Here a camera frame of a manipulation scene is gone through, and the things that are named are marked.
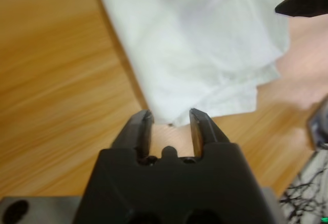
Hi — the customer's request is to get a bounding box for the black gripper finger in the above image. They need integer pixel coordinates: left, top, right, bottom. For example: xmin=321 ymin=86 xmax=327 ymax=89
xmin=188 ymin=107 xmax=233 ymax=158
xmin=274 ymin=0 xmax=328 ymax=19
xmin=109 ymin=109 xmax=155 ymax=158

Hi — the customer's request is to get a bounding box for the white Unitree t-shirt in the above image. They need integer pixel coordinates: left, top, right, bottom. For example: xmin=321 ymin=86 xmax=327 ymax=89
xmin=92 ymin=0 xmax=291 ymax=128

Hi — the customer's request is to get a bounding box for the white mount plate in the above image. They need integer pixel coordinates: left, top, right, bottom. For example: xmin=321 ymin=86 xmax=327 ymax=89
xmin=306 ymin=103 xmax=328 ymax=151

